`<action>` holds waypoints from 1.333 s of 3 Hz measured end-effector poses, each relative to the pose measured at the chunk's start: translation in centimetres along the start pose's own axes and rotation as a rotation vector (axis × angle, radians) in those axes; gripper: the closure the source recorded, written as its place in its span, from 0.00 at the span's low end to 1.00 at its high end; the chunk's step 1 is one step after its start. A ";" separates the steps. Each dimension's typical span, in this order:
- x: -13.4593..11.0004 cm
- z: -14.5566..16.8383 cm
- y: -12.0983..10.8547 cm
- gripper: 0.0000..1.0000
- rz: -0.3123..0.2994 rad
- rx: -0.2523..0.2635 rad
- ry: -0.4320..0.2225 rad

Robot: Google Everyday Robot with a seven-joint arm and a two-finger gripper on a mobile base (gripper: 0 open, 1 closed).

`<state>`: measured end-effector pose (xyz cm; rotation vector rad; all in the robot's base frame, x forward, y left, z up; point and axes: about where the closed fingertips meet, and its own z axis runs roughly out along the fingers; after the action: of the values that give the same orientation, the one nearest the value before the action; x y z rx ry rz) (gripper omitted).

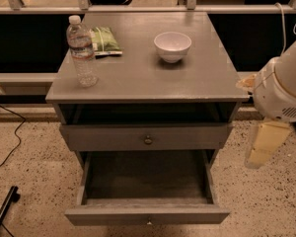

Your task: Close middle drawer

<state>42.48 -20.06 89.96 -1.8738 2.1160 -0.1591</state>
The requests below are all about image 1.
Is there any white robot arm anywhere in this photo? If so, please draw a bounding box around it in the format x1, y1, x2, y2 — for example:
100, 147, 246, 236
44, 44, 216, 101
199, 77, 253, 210
245, 41, 296, 169

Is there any white hanging cable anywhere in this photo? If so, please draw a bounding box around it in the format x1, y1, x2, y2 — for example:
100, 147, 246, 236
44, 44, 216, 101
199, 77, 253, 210
274, 2, 288, 56

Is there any grey top drawer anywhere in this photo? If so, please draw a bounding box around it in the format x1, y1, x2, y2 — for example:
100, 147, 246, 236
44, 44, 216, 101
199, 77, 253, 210
60, 123, 232, 152

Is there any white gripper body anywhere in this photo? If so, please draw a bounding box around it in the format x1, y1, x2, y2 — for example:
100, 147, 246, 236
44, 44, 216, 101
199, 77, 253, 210
253, 56, 296, 122

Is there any clear plastic water bottle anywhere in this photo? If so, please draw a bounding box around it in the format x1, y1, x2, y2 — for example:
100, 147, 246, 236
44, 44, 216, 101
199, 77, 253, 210
66, 15, 98, 87

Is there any white ceramic bowl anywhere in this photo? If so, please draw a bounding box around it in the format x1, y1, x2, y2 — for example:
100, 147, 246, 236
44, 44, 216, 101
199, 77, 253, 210
154, 32, 192, 63

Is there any grey wooden drawer cabinet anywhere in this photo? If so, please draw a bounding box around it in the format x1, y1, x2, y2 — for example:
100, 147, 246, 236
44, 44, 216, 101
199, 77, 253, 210
44, 11, 251, 170

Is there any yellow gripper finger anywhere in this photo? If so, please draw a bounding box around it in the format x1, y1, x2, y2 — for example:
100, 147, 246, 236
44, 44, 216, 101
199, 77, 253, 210
245, 118, 291, 169

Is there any black stand leg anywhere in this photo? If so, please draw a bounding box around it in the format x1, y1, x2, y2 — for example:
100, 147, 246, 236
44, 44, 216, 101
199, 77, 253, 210
0, 186, 20, 228

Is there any green snack bag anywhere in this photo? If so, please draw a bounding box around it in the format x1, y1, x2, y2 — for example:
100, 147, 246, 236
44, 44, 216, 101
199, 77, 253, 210
90, 27, 122, 56

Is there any grey drawer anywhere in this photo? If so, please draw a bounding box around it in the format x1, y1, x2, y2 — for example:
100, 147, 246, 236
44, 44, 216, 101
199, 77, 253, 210
60, 123, 232, 152
65, 151, 230, 226

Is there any black floor cable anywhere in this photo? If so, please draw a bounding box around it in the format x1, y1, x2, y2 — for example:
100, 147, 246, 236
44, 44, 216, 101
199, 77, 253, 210
0, 102, 28, 168

